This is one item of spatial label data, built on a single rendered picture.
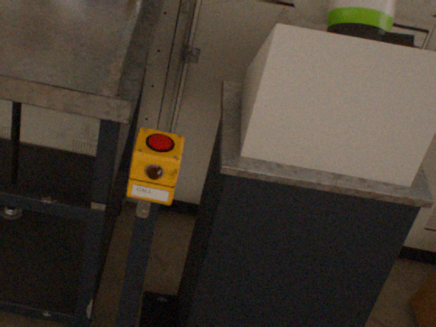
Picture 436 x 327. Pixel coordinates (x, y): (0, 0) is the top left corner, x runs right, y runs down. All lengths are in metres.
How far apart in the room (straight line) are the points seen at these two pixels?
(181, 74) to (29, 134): 0.53
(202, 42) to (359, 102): 0.75
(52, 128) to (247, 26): 0.70
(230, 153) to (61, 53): 0.41
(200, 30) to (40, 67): 0.70
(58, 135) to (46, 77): 0.91
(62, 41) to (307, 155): 0.56
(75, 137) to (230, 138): 0.90
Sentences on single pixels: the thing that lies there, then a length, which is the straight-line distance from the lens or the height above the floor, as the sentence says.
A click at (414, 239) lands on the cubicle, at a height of 0.10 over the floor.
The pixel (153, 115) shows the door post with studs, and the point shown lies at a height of 0.36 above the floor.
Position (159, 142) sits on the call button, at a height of 0.91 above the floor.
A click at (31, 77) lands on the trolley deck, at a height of 0.85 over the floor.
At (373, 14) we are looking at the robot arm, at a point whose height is 1.05.
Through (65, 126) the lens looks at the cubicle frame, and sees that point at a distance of 2.41.
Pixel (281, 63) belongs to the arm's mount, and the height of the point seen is 0.98.
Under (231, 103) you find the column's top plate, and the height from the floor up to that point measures 0.75.
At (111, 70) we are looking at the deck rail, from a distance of 1.57.
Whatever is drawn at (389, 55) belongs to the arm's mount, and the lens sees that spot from 1.47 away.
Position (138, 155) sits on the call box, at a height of 0.90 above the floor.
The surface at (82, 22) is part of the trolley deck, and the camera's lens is 1.74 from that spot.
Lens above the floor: 1.67
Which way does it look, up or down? 37 degrees down
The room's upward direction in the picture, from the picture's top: 11 degrees clockwise
